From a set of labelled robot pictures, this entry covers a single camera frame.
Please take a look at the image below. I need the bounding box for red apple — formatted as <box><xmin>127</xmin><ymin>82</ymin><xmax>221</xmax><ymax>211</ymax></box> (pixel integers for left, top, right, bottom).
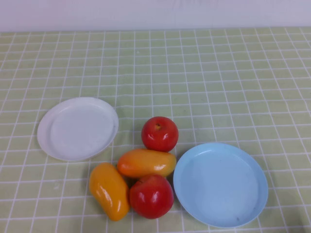
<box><xmin>141</xmin><ymin>116</ymin><xmax>179</xmax><ymax>153</ymax></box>
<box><xmin>129</xmin><ymin>174</ymin><xmax>174</xmax><ymax>220</ymax></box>

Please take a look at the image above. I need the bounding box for orange mango with reddish end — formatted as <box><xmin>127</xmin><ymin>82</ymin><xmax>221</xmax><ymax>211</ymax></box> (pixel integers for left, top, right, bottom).
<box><xmin>117</xmin><ymin>149</ymin><xmax>177</xmax><ymax>180</ymax></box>

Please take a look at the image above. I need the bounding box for yellow mango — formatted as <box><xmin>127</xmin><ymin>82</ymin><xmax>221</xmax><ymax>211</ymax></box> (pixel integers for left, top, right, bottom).
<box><xmin>88</xmin><ymin>162</ymin><xmax>131</xmax><ymax>222</ymax></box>

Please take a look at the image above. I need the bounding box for white round plate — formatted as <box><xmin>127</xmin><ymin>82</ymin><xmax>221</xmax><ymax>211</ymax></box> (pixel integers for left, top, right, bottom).
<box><xmin>37</xmin><ymin>97</ymin><xmax>120</xmax><ymax>162</ymax></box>

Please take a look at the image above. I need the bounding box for light blue round plate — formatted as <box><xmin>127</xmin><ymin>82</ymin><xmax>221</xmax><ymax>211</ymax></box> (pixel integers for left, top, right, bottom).
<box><xmin>173</xmin><ymin>142</ymin><xmax>269</xmax><ymax>228</ymax></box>

